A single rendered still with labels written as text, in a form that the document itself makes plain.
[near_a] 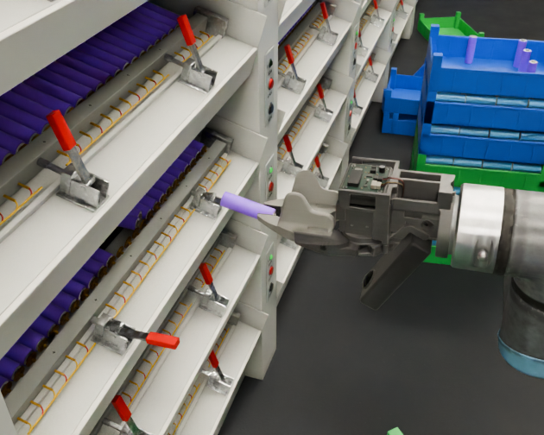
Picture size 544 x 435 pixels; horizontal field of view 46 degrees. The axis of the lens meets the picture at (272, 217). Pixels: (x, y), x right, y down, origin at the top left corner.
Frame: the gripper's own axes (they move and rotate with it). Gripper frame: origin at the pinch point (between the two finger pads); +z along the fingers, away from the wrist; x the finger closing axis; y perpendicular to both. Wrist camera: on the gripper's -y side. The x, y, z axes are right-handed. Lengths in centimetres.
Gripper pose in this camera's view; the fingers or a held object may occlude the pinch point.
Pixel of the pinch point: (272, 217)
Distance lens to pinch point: 74.4
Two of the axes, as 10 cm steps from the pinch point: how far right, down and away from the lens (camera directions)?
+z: -9.5, -1.3, 2.7
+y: -0.6, -8.2, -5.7
